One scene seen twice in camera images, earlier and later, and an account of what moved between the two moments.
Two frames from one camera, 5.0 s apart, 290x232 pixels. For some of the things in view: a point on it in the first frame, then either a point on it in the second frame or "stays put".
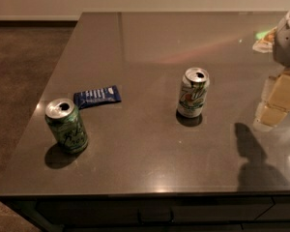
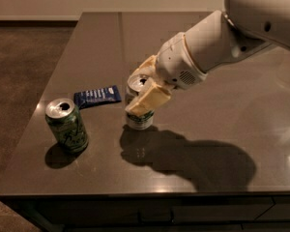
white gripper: x=287 y=45 to x=176 y=62
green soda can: x=67 y=125 stays put
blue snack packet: x=103 y=95 stays put
